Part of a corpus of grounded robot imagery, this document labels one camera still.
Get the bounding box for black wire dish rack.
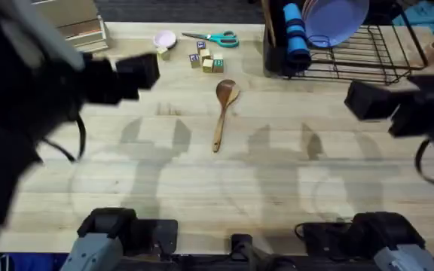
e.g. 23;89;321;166
261;0;431;86

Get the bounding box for teal cloth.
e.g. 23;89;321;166
392;0;434;37

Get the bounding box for purple plate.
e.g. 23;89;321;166
301;0;371;49

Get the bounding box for blue object under table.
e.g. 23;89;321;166
0;253;69;271

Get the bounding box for black rail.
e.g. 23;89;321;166
0;252;434;271

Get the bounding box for wooden utensil handle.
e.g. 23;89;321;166
260;0;277;48

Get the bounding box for wooden spoon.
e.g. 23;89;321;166
211;78;241;154

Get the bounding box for small pink bowl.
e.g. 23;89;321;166
153;29;178;50

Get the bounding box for teal handled scissors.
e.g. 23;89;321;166
181;30;240;49

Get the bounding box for black centre mount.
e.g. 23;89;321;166
229;233;274;271

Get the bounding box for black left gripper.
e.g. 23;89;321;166
78;52;161;106

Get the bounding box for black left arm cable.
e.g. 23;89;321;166
42;114;87;163

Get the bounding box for heap of wooden toy blocks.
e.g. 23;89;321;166
188;40;225;75

